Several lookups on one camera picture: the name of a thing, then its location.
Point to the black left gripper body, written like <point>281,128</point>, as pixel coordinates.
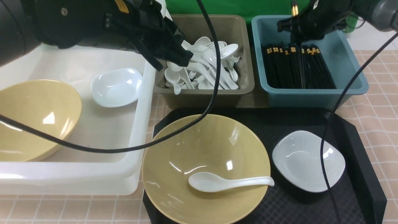
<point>148,32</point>

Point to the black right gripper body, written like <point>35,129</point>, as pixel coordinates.
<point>317,19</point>

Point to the black chopstick gold band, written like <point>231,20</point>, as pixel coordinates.
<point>294,8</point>

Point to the white square side dish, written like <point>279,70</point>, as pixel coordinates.
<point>297,157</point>

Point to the yellow noodle bowl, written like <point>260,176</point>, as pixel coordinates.
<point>216,144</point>

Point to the white soup spoon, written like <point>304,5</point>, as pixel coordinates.
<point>211,183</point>

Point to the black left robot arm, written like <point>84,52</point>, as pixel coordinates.
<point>25,24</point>

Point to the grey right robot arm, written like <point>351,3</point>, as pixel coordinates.
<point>381,14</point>

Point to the yellow bowl in tub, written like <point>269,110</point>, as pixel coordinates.
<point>49,106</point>

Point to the green cloth backdrop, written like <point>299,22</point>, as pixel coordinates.
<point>243,8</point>

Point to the blue plastic chopstick bin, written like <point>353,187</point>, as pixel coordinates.
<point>335,49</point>

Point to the bundle of black chopsticks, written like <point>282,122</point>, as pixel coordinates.
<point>296,67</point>

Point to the white dish in tub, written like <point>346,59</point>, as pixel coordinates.
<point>117,88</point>

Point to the pile of white spoons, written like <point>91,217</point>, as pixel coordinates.
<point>200,74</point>

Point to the olive plastic spoon bin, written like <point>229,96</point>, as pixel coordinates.
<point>229,28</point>

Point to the large white plastic tub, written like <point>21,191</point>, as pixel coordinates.
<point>72,172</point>

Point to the black serving tray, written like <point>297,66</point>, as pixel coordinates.
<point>358,194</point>

